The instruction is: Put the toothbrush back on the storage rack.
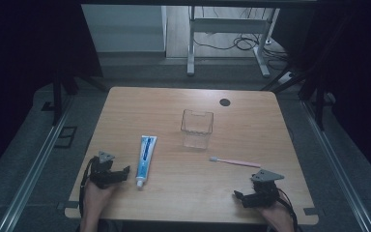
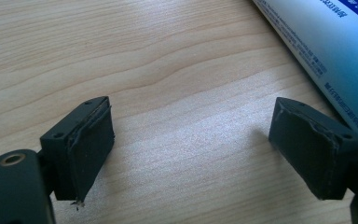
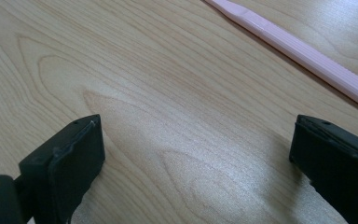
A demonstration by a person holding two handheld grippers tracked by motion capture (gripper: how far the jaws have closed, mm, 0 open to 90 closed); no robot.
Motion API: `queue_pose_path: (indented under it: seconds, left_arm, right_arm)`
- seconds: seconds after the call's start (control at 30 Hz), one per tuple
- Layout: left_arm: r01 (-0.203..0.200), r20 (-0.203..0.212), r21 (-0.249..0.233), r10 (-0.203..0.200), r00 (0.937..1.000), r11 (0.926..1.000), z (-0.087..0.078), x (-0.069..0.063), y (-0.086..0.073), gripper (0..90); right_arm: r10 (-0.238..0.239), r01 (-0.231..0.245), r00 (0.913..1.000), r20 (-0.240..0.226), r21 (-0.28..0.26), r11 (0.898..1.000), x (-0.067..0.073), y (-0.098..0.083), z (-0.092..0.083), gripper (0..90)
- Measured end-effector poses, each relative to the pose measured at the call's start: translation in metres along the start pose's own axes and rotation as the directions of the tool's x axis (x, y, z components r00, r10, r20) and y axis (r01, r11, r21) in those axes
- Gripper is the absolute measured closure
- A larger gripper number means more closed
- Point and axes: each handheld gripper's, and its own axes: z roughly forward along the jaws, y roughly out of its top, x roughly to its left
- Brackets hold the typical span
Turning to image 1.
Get person's right hand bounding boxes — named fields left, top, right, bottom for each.
left=256, top=198, right=294, bottom=228

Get black metal stand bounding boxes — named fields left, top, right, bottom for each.
left=51, top=63, right=109, bottom=127
left=260, top=63, right=327, bottom=131

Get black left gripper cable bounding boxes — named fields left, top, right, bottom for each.
left=78, top=156, right=99, bottom=218

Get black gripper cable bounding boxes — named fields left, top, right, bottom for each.
left=78, top=156, right=99, bottom=218
left=276, top=188, right=300, bottom=232

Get grey table edge bracket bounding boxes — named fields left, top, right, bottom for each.
left=56, top=200, right=81, bottom=211

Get white cabinet panel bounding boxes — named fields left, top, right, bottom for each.
left=80, top=4, right=168, bottom=53

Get clear plastic cup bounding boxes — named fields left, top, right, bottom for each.
left=180, top=108, right=214, bottom=150

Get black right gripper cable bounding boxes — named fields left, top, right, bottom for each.
left=276, top=188, right=300, bottom=232

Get aluminium floor rail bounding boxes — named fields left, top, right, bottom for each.
left=0, top=95, right=75, bottom=232
left=300, top=99, right=371, bottom=232

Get dark curtain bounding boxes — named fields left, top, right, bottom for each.
left=0, top=0, right=104, bottom=187
left=271, top=0, right=371, bottom=182

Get white metal desk frame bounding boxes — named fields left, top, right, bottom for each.
left=186, top=6, right=281, bottom=78

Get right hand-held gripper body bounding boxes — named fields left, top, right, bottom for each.
left=243, top=168, right=285, bottom=209

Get blue and white toothpaste tube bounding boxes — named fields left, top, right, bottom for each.
left=135, top=134, right=158, bottom=189

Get pink toothbrush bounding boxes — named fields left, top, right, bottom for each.
left=209, top=156, right=262, bottom=169

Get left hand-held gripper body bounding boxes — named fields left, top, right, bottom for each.
left=89, top=150, right=124, bottom=189

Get person's left hand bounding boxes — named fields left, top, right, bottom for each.
left=82, top=179, right=118, bottom=214

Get black floor cables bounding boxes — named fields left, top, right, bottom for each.
left=192, top=7, right=292, bottom=72

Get white power strip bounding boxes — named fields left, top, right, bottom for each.
left=279, top=71, right=296, bottom=86

